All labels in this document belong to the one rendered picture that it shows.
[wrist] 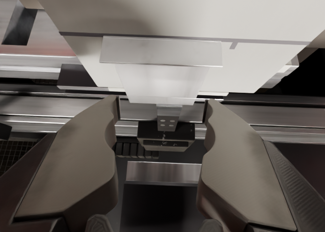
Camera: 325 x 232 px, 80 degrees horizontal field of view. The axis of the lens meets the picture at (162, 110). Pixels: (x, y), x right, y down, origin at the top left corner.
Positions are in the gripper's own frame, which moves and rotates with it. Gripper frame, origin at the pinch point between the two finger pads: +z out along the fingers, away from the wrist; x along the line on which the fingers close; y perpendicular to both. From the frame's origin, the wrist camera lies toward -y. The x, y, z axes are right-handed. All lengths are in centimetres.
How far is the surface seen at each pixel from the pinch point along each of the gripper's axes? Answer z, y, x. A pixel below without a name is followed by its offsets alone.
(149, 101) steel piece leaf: 11.4, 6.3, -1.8
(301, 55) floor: 170, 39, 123
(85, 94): 11.0, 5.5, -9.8
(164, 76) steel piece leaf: 7.0, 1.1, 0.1
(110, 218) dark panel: 25, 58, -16
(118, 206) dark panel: 28, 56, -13
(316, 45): 23.4, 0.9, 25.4
